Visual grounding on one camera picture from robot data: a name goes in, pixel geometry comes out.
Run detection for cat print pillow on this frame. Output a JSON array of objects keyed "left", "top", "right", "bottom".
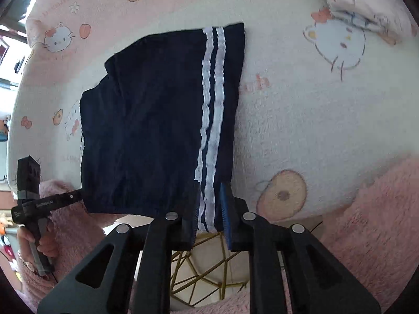
[{"left": 309, "top": 0, "right": 413, "bottom": 44}]

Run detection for navy shorts with white stripes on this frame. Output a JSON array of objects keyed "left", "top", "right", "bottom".
[{"left": 79, "top": 22, "right": 246, "bottom": 234}]

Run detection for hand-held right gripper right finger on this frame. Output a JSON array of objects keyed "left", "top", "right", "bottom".
[{"left": 220, "top": 182, "right": 382, "bottom": 314}]

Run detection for person's left forearm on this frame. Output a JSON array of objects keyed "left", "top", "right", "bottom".
[{"left": 15, "top": 252, "right": 66, "bottom": 313}]

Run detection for window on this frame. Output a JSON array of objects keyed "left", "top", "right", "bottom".
[{"left": 0, "top": 23, "right": 31, "bottom": 184}]

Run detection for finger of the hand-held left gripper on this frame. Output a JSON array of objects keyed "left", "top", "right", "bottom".
[{"left": 64, "top": 190, "right": 85, "bottom": 205}]

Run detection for person's left hand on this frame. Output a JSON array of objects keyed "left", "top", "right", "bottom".
[{"left": 16, "top": 219, "right": 59, "bottom": 259}]

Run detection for cat print blanket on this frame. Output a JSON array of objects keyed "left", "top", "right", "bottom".
[{"left": 7, "top": 0, "right": 419, "bottom": 236}]

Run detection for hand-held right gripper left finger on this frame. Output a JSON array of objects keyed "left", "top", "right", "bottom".
[{"left": 37, "top": 212, "right": 200, "bottom": 314}]

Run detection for pink fluffy robe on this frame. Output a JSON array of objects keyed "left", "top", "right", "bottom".
[{"left": 39, "top": 155, "right": 419, "bottom": 314}]

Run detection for gold wire stool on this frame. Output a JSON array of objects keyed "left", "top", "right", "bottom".
[{"left": 170, "top": 232, "right": 249, "bottom": 305}]

